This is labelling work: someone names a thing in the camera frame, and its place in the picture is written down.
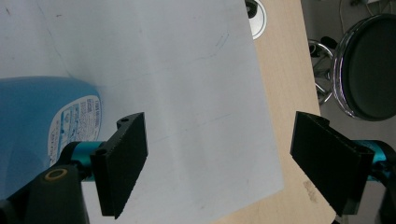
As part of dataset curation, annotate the blue plastic bottle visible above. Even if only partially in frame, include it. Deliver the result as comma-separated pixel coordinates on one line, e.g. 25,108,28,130
0,76,104,200

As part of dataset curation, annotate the round silver cable grommet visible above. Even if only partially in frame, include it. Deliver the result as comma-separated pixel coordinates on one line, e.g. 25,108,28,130
245,0,268,40

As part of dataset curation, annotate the black round stool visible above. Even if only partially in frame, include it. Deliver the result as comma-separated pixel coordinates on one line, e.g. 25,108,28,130
308,13,396,122

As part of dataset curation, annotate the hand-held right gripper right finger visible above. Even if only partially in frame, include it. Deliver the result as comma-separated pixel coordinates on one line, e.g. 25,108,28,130
290,110,396,217

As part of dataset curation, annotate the white mat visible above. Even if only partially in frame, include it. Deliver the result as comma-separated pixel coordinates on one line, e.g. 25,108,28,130
0,0,285,224

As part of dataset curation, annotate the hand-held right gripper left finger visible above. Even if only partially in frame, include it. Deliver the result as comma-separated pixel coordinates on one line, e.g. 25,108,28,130
61,112,149,220

